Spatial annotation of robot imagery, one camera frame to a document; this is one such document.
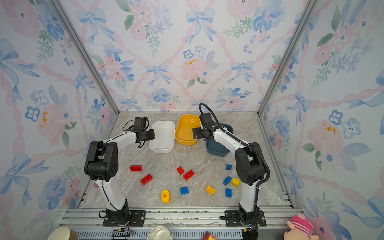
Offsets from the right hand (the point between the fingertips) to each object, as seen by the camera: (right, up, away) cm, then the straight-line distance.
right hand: (200, 131), depth 96 cm
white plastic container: (-23, -4, +2) cm, 23 cm away
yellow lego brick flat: (+5, -32, -14) cm, 35 cm away
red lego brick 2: (-38, -22, -7) cm, 44 cm away
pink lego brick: (-59, -29, -13) cm, 67 cm away
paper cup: (-60, -43, -32) cm, 80 cm away
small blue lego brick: (+17, -21, -6) cm, 28 cm away
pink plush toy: (+44, -42, -30) cm, 68 cm away
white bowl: (-20, -47, -25) cm, 57 cm away
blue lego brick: (-9, -33, -12) cm, 36 cm away
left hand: (-32, -1, +5) cm, 32 cm away
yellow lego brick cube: (+19, -28, -12) cm, 36 cm away
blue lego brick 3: (+15, -28, -10) cm, 33 cm away
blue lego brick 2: (+15, -33, -14) cm, 39 cm away
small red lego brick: (-12, -23, -6) cm, 27 cm away
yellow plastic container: (-11, -1, +13) cm, 17 cm away
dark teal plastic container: (+10, -11, 0) cm, 15 cm away
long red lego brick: (-31, -27, -10) cm, 43 cm away
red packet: (+2, -46, -29) cm, 54 cm away
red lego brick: (-7, -25, -9) cm, 28 cm away
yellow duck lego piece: (-19, -33, -18) cm, 42 cm away
